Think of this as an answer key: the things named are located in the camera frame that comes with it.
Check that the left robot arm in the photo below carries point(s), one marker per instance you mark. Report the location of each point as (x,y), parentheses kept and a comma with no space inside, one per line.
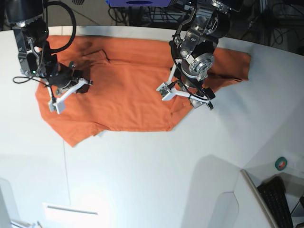
(192,48)

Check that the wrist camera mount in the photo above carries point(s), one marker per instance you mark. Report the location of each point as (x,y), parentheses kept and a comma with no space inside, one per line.
(170,89)
(57,104)

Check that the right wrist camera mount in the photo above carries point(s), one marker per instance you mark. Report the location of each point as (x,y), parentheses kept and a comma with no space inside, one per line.
(57,104)

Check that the orange t-shirt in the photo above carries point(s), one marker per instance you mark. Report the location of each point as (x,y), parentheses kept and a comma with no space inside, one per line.
(123,97)

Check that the black keyboard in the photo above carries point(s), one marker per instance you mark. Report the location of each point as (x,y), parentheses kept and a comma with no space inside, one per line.
(273,194)

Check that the green tape roll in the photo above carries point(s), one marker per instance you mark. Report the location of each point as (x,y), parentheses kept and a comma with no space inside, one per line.
(281,163)

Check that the blue box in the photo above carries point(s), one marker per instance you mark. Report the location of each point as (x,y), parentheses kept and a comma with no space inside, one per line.
(137,3)

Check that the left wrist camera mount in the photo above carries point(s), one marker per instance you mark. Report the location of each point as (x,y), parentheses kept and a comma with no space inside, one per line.
(170,89)

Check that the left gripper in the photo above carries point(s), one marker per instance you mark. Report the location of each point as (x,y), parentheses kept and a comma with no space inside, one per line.
(203,96)

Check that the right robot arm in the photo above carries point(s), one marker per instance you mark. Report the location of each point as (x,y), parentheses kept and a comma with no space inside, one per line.
(38,61)

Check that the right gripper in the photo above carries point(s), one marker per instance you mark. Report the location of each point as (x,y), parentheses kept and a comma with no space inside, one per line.
(64,77)

